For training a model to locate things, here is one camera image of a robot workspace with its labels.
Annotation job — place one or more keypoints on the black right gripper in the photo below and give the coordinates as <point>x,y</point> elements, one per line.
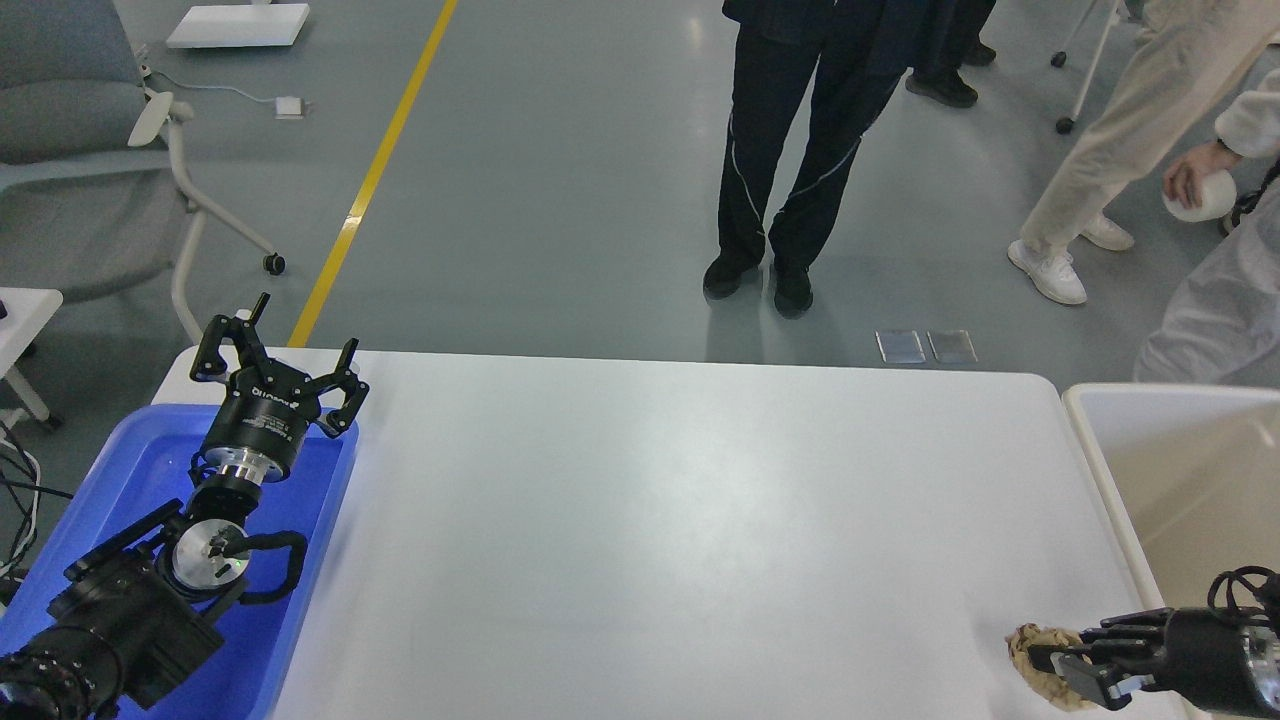
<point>1219,667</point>

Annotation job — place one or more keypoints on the person in black trousers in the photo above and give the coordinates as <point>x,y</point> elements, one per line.
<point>809,79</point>

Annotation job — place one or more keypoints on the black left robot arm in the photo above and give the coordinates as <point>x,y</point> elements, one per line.
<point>138,617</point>

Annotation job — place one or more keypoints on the white side table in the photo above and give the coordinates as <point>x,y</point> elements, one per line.
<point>27,311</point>

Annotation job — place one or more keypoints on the metal floor plate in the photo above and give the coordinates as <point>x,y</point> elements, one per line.
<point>952,347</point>
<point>900,347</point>

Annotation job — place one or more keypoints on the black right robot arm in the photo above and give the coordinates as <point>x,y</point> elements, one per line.
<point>1242,596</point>

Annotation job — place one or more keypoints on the white flat floor box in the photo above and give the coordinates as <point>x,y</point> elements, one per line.
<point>243,25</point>

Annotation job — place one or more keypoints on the white round ball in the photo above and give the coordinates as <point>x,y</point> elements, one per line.
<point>1216,198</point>

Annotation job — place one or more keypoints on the left metal floor plate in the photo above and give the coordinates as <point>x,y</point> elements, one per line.
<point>900,347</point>

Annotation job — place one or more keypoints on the person in beige trousers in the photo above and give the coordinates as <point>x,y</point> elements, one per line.
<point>1188,56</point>

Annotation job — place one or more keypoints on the white power adapter with cable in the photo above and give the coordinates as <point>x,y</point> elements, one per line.
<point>283,107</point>

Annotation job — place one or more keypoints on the right metal floor plate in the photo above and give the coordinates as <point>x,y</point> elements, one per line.
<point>952,347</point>

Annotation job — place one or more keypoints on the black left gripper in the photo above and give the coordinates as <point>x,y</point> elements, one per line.
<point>258,420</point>

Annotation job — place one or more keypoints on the person in white suit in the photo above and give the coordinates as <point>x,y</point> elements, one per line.
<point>1225,315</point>

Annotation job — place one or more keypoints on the brown paper ball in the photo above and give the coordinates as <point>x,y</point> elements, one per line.
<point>1047,684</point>

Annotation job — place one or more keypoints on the white plastic bin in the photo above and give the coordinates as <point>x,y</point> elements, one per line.
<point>1189,476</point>

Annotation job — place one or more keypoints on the grey office chair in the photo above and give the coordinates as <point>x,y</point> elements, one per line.
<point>97,196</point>

